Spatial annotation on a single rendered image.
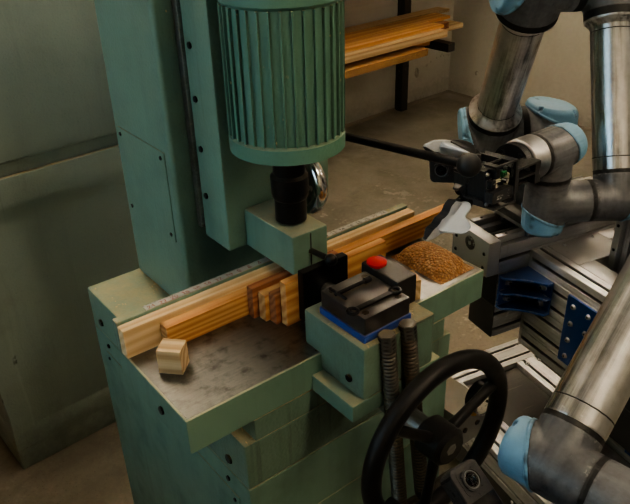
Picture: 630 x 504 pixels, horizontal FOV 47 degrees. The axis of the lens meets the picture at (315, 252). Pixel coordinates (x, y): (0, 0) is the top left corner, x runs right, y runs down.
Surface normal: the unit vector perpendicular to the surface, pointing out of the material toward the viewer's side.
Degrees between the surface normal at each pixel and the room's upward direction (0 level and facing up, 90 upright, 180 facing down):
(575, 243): 0
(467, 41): 90
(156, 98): 90
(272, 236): 90
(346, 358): 90
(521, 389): 0
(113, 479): 0
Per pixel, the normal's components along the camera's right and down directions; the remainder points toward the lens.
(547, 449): -0.45, -0.52
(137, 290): -0.03, -0.87
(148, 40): -0.78, 0.33
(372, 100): 0.66, 0.36
